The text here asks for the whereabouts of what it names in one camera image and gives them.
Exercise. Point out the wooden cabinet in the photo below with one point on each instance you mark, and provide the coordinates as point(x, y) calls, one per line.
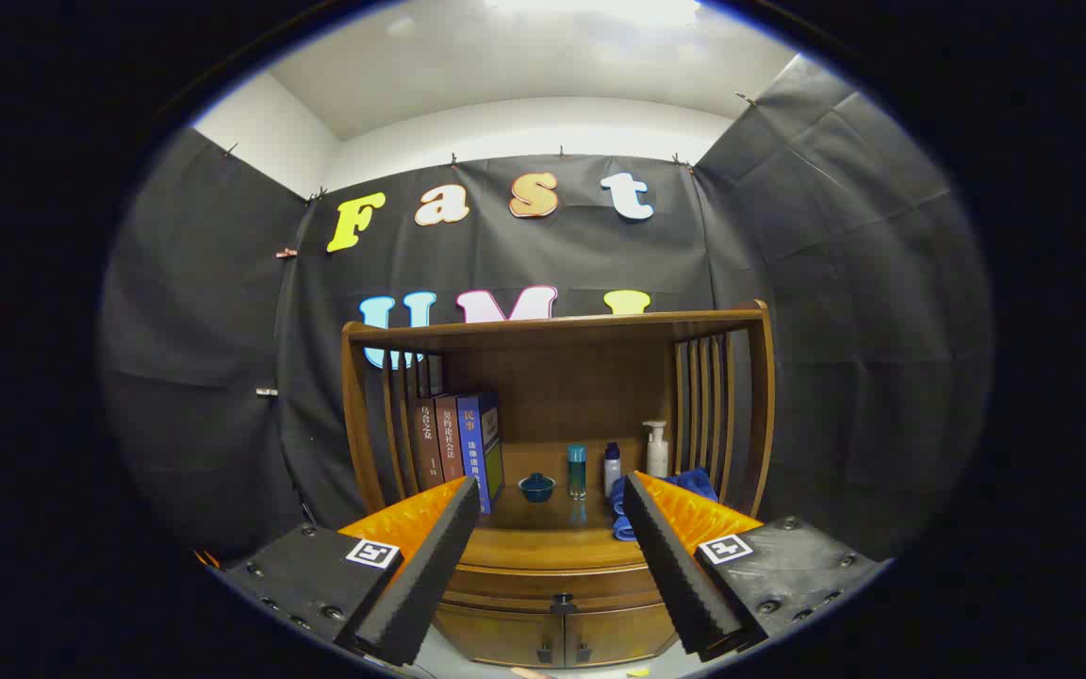
point(562, 377)

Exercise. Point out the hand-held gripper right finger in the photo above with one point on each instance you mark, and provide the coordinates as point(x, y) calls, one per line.
point(670, 556)

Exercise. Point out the dark brown book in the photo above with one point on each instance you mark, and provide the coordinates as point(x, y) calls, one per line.
point(422, 443)

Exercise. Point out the wooden drawer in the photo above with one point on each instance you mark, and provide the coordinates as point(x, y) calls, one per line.
point(505, 587)

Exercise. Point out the dark blue lidded teacup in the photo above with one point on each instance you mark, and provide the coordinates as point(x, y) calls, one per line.
point(536, 488)

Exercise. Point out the folded blue towel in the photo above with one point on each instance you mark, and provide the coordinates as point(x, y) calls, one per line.
point(696, 483)

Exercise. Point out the thick blue book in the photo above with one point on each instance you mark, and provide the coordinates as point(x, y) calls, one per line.
point(477, 443)

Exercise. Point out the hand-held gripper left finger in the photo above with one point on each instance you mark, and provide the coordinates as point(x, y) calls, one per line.
point(430, 556)

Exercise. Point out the wooden countertop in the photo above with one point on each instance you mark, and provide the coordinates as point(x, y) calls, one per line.
point(552, 547)

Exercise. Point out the white bottle blue cap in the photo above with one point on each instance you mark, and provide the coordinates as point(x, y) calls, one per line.
point(612, 471)

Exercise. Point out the teal glass bottle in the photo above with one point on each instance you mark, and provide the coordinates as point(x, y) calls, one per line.
point(577, 471)

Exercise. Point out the reddish brown book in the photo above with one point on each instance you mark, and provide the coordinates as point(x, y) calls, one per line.
point(449, 438)

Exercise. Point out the white pump bottle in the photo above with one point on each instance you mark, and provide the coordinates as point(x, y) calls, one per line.
point(657, 457)

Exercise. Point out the black backdrop cloth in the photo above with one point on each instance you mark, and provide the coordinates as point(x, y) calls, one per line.
point(222, 330)

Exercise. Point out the wooden cabinet door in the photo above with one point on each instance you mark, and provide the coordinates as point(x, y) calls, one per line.
point(496, 637)
point(618, 634)

